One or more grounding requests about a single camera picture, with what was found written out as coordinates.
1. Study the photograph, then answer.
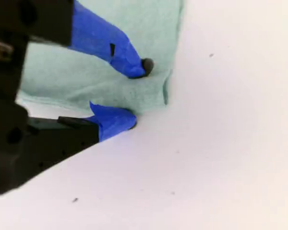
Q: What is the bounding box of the green t-shirt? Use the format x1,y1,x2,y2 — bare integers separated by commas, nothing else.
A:
16,0,185,115

